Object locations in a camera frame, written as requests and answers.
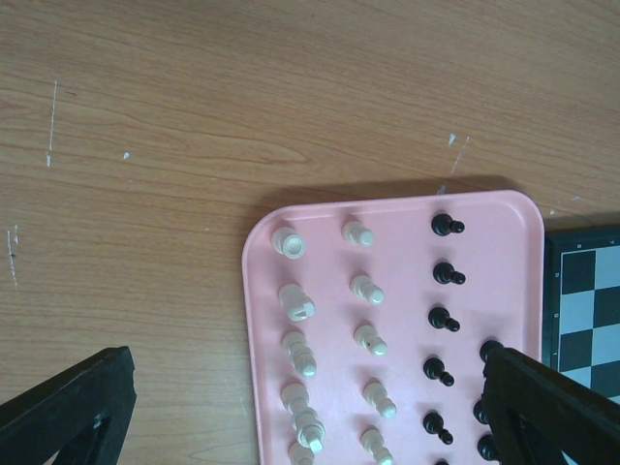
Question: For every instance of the white knight chess piece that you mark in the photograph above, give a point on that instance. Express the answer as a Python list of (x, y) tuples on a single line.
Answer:
[(297, 304)]

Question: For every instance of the black queen chess piece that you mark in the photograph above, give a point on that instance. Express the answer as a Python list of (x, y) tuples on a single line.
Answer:
[(487, 347)]

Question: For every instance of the black king chess piece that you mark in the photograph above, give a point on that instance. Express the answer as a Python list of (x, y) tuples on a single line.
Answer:
[(479, 412)]

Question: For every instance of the white pawn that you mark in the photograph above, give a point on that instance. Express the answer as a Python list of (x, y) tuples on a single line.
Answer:
[(365, 288), (376, 395), (367, 337), (357, 234)]

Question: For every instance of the pink plastic tray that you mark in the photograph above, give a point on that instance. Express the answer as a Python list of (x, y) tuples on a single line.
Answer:
[(500, 253)]

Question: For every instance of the black and white chessboard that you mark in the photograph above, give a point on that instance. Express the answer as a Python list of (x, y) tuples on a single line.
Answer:
[(580, 313)]

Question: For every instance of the white bishop chess piece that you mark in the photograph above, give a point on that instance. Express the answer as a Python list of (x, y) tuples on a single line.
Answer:
[(302, 359)]

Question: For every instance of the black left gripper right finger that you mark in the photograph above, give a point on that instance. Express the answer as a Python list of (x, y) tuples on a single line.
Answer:
[(538, 416)]

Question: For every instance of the black pawn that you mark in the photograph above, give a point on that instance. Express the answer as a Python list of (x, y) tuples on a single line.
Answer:
[(434, 369), (443, 224), (444, 273), (440, 318), (433, 424)]

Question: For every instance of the white queen chess piece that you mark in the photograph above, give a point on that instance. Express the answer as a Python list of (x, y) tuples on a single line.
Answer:
[(310, 431)]

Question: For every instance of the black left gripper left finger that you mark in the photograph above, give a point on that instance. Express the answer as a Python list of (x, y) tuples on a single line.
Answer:
[(79, 416)]

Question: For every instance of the white rook chess piece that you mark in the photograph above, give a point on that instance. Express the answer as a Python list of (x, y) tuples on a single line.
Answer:
[(289, 243)]

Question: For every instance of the white king chess piece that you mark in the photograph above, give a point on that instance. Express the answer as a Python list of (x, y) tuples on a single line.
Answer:
[(300, 455)]

